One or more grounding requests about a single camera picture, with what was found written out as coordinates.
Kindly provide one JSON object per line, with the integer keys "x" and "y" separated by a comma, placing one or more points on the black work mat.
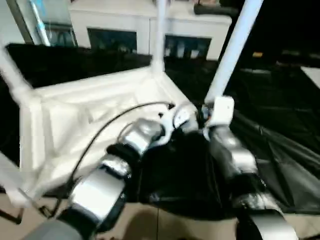
{"x": 280, "y": 125}

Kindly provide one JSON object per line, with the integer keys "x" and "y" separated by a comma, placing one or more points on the small yellow tag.
{"x": 257, "y": 54}

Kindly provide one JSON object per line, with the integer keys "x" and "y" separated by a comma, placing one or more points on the black handheld device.
{"x": 215, "y": 8}

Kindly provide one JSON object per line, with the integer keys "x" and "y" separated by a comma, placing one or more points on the white low cabinet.
{"x": 120, "y": 20}

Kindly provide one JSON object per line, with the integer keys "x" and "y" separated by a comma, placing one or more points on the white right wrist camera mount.
{"x": 220, "y": 110}

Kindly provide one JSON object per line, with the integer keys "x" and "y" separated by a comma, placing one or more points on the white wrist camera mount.
{"x": 180, "y": 117}
{"x": 220, "y": 110}

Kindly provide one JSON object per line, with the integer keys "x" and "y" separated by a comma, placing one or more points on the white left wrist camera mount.
{"x": 180, "y": 117}

